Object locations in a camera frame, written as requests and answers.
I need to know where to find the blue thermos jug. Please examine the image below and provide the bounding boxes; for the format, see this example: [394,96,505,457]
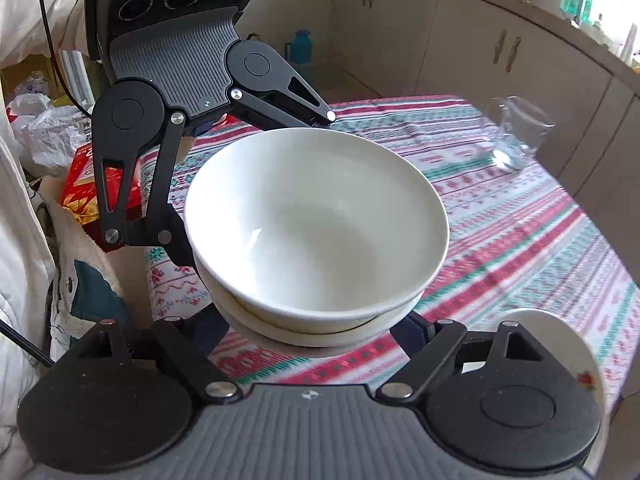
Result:
[284,29,312,65]

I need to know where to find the white plate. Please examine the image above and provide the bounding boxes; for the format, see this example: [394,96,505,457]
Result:
[488,309,610,477]

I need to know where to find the patterned tablecloth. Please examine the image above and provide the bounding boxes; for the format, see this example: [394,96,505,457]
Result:
[145,96,639,413]

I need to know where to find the white bowl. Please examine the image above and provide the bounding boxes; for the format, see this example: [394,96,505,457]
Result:
[217,302,416,359]
[195,258,422,341]
[183,128,449,324]

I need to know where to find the white lower cabinets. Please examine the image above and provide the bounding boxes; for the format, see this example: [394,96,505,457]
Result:
[331,0,639,273]

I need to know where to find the white sleeve forearm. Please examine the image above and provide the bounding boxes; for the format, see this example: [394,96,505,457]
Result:
[1,0,88,67]

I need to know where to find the red cardboard box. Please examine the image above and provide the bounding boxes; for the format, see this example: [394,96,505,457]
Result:
[60,143,143,252]

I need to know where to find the glass mug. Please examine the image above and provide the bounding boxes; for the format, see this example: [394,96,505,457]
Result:
[483,96,555,171]

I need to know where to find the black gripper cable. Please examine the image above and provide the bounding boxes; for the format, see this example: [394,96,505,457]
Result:
[29,0,97,116]

